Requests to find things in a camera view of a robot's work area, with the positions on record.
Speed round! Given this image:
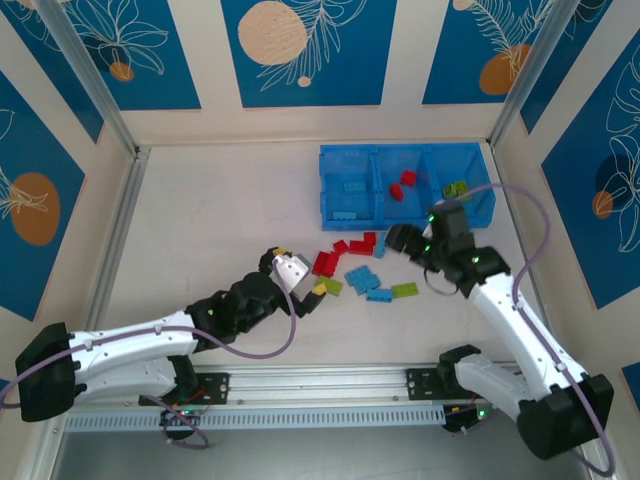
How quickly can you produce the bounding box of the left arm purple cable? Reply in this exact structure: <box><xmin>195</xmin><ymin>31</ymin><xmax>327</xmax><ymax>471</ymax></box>
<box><xmin>0</xmin><ymin>269</ymin><xmax>297</xmax><ymax>450</ymax></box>

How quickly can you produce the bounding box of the aluminium front rail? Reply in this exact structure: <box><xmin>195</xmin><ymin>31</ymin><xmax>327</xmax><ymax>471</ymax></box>
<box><xmin>42</xmin><ymin>362</ymin><xmax>594</xmax><ymax>415</ymax></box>

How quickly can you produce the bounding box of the black controller board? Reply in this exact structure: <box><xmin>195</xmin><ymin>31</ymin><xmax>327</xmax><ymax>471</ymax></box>
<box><xmin>442</xmin><ymin>405</ymin><xmax>501</xmax><ymax>434</ymax></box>
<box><xmin>158</xmin><ymin>405</ymin><xmax>209</xmax><ymax>429</ymax></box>

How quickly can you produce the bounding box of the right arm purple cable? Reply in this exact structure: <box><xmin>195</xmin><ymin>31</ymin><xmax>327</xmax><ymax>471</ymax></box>
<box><xmin>442</xmin><ymin>182</ymin><xmax>615</xmax><ymax>476</ymax></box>

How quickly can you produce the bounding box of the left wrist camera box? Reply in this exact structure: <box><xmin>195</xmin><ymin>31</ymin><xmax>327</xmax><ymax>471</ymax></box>
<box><xmin>269</xmin><ymin>253</ymin><xmax>312</xmax><ymax>296</ymax></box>

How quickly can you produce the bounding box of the aluminium side rail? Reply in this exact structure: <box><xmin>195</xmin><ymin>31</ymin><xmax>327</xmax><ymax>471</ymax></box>
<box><xmin>87</xmin><ymin>147</ymin><xmax>151</xmax><ymax>326</ymax></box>

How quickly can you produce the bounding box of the grey slotted cable duct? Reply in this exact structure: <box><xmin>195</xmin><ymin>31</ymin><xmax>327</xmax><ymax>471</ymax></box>
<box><xmin>63</xmin><ymin>403</ymin><xmax>447</xmax><ymax>434</ymax></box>

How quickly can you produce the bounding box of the grey metal front panel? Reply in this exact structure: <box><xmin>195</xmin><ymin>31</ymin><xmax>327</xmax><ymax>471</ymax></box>
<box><xmin>29</xmin><ymin>402</ymin><xmax>614</xmax><ymax>480</ymax></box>

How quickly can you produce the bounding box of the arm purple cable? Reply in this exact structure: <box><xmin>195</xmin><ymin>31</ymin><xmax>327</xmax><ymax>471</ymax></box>
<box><xmin>0</xmin><ymin>269</ymin><xmax>297</xmax><ymax>450</ymax></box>
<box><xmin>442</xmin><ymin>182</ymin><xmax>615</xmax><ymax>476</ymax></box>

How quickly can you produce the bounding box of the blue floral wall panel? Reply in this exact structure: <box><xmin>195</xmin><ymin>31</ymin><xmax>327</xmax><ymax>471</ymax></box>
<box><xmin>422</xmin><ymin>0</ymin><xmax>556</xmax><ymax>107</ymax></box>
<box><xmin>59</xmin><ymin>0</ymin><xmax>203</xmax><ymax>112</ymax></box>
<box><xmin>519</xmin><ymin>0</ymin><xmax>621</xmax><ymax>135</ymax></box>
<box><xmin>0</xmin><ymin>69</ymin><xmax>87</xmax><ymax>324</ymax></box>
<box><xmin>540</xmin><ymin>47</ymin><xmax>640</xmax><ymax>311</ymax></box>
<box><xmin>221</xmin><ymin>0</ymin><xmax>399</xmax><ymax>109</ymax></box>

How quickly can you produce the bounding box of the aluminium corner post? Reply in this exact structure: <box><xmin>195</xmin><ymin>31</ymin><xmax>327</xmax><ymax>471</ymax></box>
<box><xmin>35</xmin><ymin>0</ymin><xmax>141</xmax><ymax>159</ymax></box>
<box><xmin>488</xmin><ymin>0</ymin><xmax>594</xmax><ymax>147</ymax></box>

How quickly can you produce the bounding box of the blue three-compartment bin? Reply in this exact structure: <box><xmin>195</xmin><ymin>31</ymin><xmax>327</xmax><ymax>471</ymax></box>
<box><xmin>318</xmin><ymin>142</ymin><xmax>497</xmax><ymax>234</ymax></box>

